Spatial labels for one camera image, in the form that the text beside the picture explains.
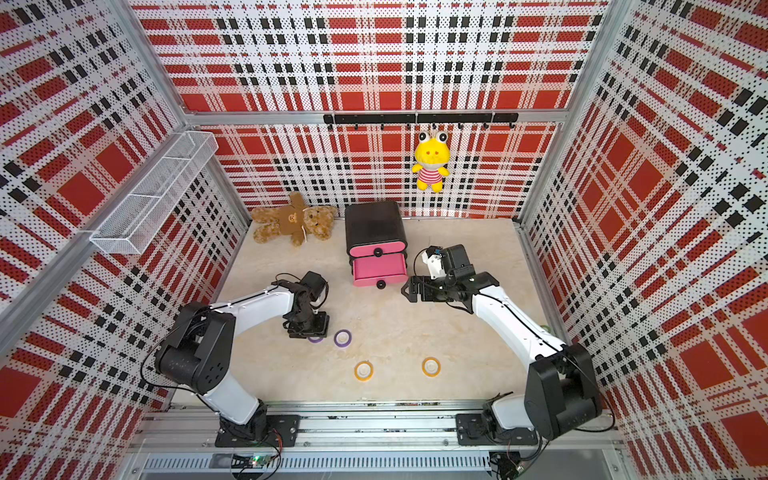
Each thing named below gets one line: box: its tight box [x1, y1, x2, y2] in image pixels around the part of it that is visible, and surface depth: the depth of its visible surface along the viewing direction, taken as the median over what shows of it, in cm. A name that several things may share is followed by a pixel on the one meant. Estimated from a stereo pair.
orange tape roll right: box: [421, 356, 441, 378], surface depth 86 cm
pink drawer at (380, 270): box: [353, 252, 409, 290], surface depth 95 cm
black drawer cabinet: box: [344, 201, 409, 289], surface depth 98 cm
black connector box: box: [489, 451, 525, 480], surface depth 70 cm
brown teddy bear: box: [251, 192, 339, 247], surface depth 114 cm
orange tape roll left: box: [354, 360, 374, 382], surface depth 86 cm
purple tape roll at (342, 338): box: [333, 329, 353, 348], surface depth 91 cm
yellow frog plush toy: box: [412, 130, 451, 193], surface depth 95 cm
